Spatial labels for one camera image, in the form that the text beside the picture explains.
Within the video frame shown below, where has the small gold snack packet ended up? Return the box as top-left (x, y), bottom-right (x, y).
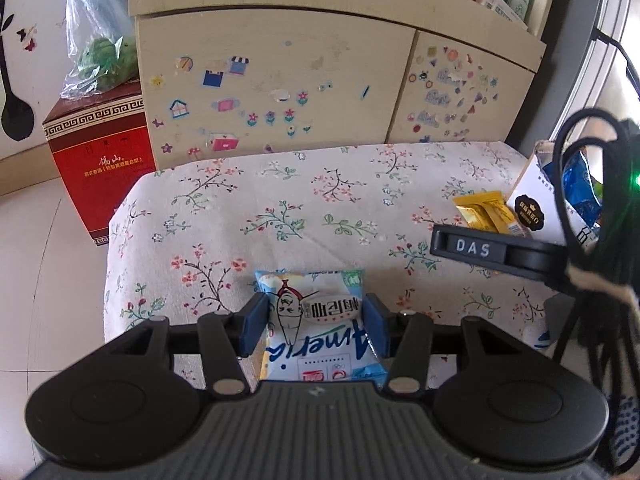
top-left (452, 190), bottom-right (532, 241)

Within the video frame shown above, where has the red patterned carton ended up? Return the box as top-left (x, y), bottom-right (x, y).
top-left (41, 80), bottom-right (157, 248)

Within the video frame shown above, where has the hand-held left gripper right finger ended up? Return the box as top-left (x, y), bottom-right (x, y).
top-left (363, 291), bottom-right (533, 400)

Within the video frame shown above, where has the clear plastic bag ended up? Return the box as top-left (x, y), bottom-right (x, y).
top-left (60, 0), bottom-right (136, 101)

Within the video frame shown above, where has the flat white box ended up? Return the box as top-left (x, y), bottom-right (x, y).
top-left (475, 0), bottom-right (528, 31)

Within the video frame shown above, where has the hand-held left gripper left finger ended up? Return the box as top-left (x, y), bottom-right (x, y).
top-left (104, 291), bottom-right (269, 400)

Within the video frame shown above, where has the beige stickered wooden cabinet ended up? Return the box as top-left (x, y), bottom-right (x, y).
top-left (127, 0), bottom-right (548, 171)

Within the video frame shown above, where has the light blue snack packet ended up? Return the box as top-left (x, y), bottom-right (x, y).
top-left (254, 269), bottom-right (388, 386)

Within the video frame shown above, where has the cardboard box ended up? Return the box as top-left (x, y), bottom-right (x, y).
top-left (506, 140), bottom-right (608, 261)

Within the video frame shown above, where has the dotted dark cloth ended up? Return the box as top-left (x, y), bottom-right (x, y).
top-left (607, 395), bottom-right (640, 466)

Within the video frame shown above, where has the blue foil snack bag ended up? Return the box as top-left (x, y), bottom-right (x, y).
top-left (550, 147), bottom-right (608, 228)

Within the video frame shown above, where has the black cable bundle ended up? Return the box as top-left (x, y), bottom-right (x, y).
top-left (552, 107), bottom-right (640, 473)

